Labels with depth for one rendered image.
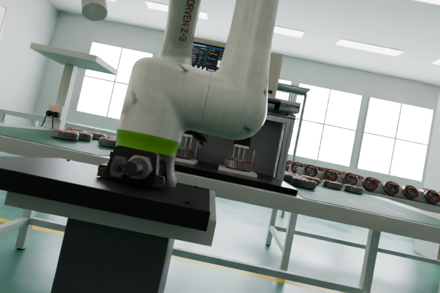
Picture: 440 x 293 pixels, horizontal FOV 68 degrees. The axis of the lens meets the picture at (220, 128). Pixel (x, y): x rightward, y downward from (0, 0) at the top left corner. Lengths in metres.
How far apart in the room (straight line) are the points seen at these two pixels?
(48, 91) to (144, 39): 2.65
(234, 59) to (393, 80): 8.23
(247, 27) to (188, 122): 0.23
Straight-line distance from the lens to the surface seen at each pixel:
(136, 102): 0.63
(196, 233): 0.52
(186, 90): 0.62
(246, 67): 0.67
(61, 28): 9.15
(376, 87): 8.63
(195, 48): 1.51
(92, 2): 2.40
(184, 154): 1.27
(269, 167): 1.58
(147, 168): 0.55
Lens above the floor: 0.86
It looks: 3 degrees up
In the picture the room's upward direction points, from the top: 12 degrees clockwise
